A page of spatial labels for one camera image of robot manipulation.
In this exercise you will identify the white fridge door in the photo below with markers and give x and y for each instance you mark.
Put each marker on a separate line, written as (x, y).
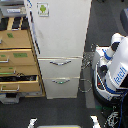
(63, 32)

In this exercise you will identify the upper fridge drawer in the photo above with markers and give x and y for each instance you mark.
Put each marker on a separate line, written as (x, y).
(56, 68)

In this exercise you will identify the fridge drawer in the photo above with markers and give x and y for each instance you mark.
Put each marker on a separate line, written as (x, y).
(56, 68)
(61, 88)

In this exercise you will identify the lower fridge drawer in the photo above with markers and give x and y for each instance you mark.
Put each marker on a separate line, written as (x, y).
(61, 88)

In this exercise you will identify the white fridge body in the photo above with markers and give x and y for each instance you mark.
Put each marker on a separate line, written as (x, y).
(59, 28)

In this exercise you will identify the wooden drawer cabinet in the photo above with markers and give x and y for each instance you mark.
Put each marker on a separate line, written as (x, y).
(19, 68)

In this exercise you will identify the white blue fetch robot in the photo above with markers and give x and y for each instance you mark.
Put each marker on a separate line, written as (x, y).
(110, 70)

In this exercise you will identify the green android sticker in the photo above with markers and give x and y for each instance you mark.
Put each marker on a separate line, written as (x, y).
(43, 9)

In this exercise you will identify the grey device on cabinet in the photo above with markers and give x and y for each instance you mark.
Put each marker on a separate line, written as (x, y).
(13, 11)

